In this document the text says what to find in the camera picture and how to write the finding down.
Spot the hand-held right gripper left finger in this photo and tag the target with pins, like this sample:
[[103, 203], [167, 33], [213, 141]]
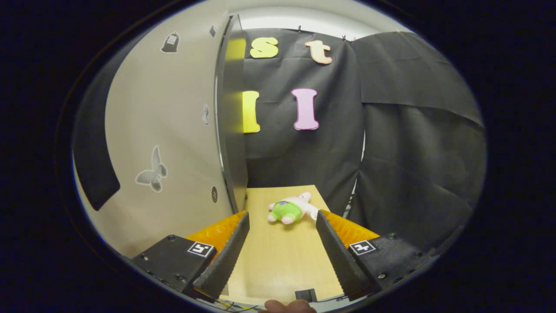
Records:
[[226, 261]]

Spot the dark grey cabinet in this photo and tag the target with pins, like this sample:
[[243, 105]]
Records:
[[232, 156]]

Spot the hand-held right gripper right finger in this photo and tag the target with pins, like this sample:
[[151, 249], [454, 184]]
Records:
[[339, 256]]

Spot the green and pink plush toy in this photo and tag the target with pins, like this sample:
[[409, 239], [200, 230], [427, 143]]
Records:
[[286, 211]]

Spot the black backdrop cloth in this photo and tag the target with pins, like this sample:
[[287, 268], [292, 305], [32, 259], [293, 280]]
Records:
[[412, 152]]

